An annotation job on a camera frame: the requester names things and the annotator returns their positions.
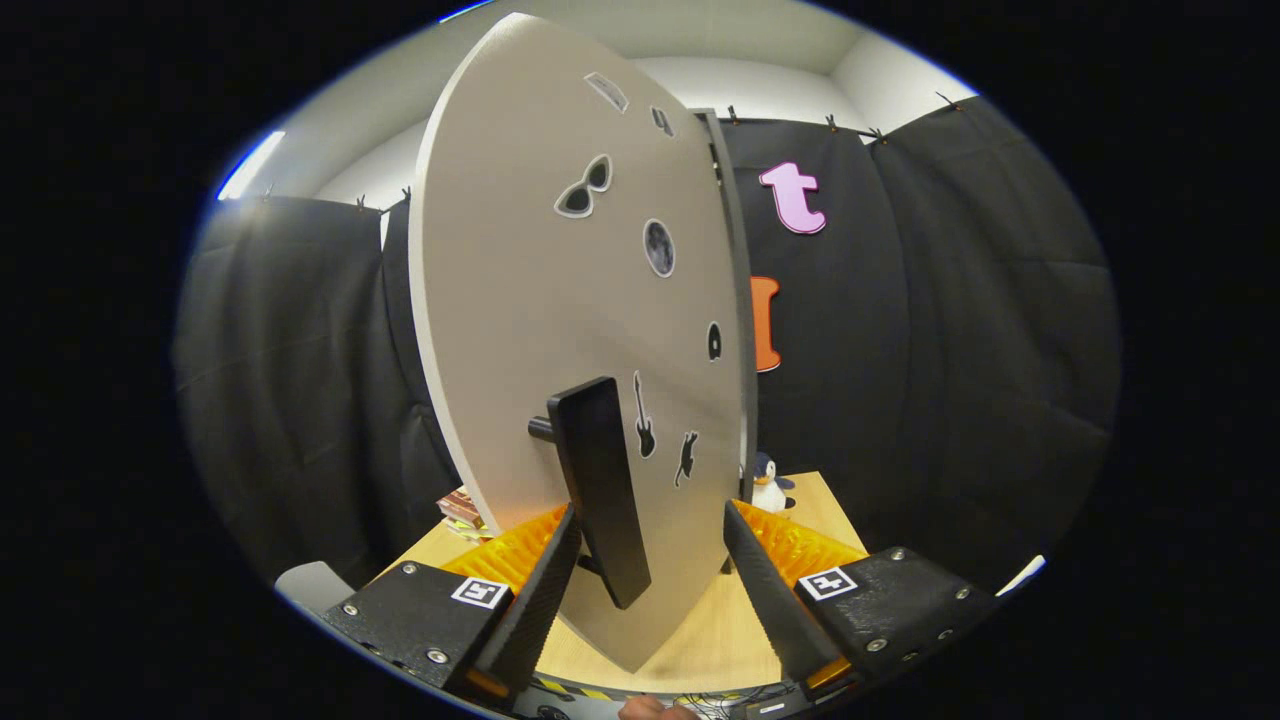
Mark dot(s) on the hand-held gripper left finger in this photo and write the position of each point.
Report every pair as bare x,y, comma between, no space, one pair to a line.
535,610

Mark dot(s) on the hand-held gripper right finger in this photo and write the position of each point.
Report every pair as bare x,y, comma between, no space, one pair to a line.
770,600

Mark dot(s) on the yellow black striped tape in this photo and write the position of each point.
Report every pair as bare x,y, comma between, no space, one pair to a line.
570,688

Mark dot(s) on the yellow book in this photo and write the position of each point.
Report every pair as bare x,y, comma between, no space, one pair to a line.
470,530

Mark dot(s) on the penguin plush toy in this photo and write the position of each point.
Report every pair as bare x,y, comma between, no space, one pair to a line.
768,490

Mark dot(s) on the brown book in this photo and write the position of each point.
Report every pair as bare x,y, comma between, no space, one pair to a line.
460,505

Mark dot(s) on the black backdrop cloth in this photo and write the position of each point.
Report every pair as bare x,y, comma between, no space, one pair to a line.
950,350

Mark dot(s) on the row of black cloth clips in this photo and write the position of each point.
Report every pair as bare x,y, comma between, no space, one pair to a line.
830,122

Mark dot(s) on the ceiling light strip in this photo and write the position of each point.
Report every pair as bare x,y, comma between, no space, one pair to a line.
250,165

